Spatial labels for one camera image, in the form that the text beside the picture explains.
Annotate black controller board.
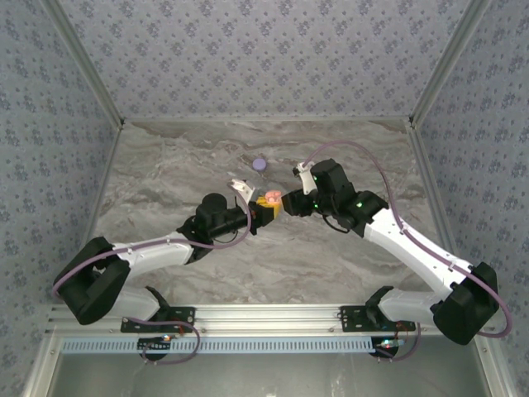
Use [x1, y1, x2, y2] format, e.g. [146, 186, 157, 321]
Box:
[374, 337, 403, 357]
[137, 337, 172, 353]

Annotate grey metal panel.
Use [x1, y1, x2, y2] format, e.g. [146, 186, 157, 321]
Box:
[53, 353, 491, 397]

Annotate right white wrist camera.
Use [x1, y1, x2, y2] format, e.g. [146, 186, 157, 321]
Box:
[292, 161, 317, 195]

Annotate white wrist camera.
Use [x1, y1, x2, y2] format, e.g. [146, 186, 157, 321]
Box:
[292, 161, 317, 195]
[228, 178, 260, 208]

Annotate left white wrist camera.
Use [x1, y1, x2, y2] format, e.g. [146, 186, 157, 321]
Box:
[228, 178, 260, 208]

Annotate aluminium table side rail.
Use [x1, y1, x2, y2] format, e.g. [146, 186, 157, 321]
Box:
[407, 119, 473, 302]
[65, 122, 126, 305]

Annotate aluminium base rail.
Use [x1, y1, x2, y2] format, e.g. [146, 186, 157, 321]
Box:
[45, 304, 496, 336]

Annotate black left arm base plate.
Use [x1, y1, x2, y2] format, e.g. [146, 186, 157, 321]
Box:
[121, 306, 196, 334]

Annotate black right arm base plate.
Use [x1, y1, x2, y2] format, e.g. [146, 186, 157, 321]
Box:
[339, 305, 417, 334]

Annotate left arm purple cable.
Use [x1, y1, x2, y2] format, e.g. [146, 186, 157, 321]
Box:
[51, 181, 203, 366]

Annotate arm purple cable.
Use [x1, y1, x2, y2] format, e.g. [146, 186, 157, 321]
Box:
[51, 181, 203, 366]
[305, 139, 514, 364]

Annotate light blue slotted cable duct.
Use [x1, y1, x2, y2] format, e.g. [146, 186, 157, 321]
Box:
[61, 335, 379, 355]

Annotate aluminium frame post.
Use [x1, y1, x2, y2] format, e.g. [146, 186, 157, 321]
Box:
[41, 0, 126, 126]
[407, 0, 493, 126]

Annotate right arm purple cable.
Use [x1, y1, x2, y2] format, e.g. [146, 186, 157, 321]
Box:
[305, 139, 514, 364]

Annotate aluminium lower frame bar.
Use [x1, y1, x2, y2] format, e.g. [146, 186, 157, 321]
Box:
[22, 334, 64, 397]
[473, 338, 514, 397]

